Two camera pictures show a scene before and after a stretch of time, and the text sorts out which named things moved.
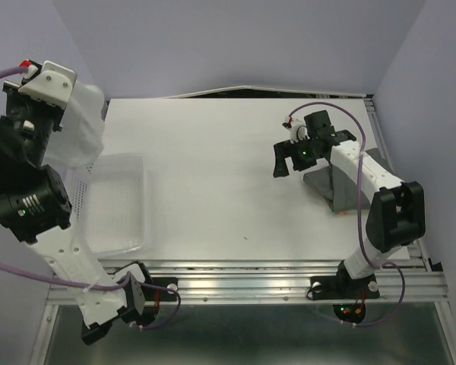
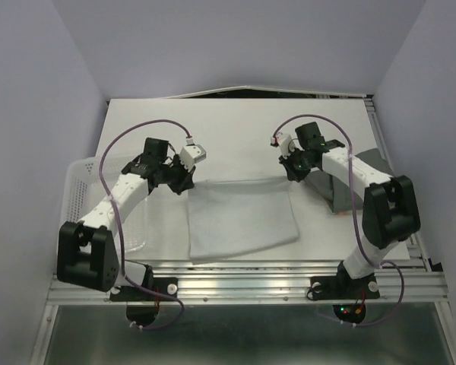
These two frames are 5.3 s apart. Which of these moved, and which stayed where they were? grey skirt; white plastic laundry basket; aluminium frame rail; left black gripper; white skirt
Moved: white skirt; left black gripper
Stayed: aluminium frame rail; white plastic laundry basket; grey skirt
